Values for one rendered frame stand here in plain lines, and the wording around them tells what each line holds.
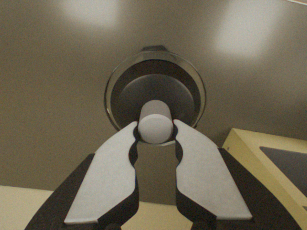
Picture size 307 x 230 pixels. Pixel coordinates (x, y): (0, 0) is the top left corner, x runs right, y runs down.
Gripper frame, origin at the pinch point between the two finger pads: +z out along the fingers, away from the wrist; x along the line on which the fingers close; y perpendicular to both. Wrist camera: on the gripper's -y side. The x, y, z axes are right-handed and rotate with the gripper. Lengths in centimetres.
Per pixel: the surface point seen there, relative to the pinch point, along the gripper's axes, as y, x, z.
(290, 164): 25.8, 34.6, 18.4
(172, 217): 58, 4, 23
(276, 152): 21.1, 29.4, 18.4
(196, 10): -10.9, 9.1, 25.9
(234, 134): 19.1, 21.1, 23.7
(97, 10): -12.1, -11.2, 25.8
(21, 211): 45, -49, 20
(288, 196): 18.6, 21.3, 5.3
